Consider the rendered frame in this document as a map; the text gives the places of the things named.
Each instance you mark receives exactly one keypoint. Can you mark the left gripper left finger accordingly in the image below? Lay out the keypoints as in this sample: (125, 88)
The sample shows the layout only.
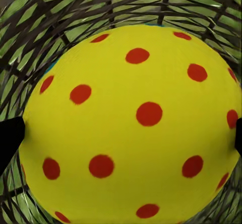
(11, 135)

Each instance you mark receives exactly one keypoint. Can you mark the wicker basket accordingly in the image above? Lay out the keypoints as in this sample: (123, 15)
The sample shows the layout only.
(56, 28)

